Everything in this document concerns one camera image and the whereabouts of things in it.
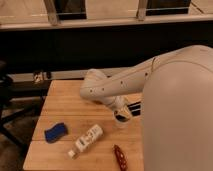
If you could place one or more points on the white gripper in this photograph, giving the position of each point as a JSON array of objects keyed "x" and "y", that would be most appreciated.
[{"x": 123, "y": 109}]

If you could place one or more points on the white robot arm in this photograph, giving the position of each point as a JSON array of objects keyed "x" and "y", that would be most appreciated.
[{"x": 177, "y": 106}]

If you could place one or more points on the white plastic bottle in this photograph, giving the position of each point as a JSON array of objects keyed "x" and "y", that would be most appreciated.
[{"x": 86, "y": 140}]

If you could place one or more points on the red patterned tool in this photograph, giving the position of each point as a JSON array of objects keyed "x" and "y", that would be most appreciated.
[{"x": 120, "y": 157}]

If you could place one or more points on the small white black device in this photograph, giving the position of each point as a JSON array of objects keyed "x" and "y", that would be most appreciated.
[{"x": 39, "y": 76}]

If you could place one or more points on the black office chair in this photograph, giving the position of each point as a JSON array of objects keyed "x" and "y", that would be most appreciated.
[{"x": 6, "y": 96}]

